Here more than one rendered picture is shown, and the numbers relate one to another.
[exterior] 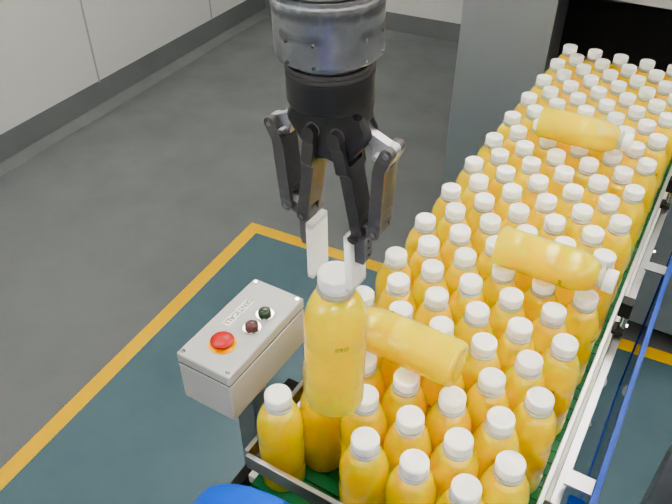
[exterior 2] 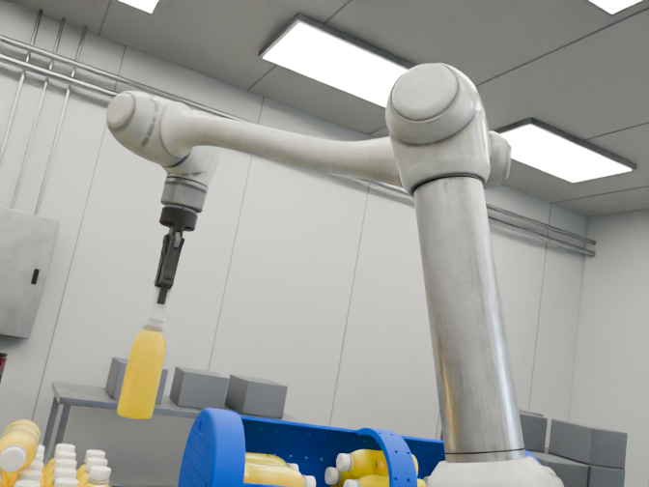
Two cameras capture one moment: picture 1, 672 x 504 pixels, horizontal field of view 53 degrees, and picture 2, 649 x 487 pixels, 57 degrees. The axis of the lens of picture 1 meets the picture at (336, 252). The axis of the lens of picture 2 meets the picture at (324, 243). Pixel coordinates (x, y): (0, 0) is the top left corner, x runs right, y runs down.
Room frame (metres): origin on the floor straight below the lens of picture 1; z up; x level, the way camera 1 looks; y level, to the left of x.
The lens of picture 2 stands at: (1.33, 1.00, 1.39)
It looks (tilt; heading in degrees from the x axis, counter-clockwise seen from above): 10 degrees up; 217
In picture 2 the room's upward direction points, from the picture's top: 10 degrees clockwise
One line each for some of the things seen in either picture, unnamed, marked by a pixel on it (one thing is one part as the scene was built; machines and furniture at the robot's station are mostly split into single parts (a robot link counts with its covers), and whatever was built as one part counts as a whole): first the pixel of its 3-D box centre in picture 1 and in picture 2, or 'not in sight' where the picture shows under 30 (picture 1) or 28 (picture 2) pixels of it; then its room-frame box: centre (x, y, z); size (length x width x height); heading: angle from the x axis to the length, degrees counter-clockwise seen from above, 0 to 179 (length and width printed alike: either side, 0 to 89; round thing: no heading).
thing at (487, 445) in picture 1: (490, 462); not in sight; (0.58, -0.23, 0.99); 0.07 x 0.07 x 0.19
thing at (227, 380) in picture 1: (245, 345); not in sight; (0.76, 0.15, 1.05); 0.20 x 0.10 x 0.10; 149
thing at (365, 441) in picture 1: (365, 441); (99, 472); (0.55, -0.04, 1.09); 0.04 x 0.04 x 0.02
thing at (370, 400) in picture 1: (365, 397); (65, 473); (0.62, -0.04, 1.09); 0.04 x 0.04 x 0.02
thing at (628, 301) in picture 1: (623, 316); not in sight; (0.94, -0.56, 0.94); 0.03 x 0.02 x 0.08; 149
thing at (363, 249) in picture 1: (371, 241); not in sight; (0.51, -0.03, 1.46); 0.03 x 0.01 x 0.05; 58
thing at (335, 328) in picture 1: (335, 344); (144, 370); (0.53, 0.00, 1.30); 0.07 x 0.07 x 0.19
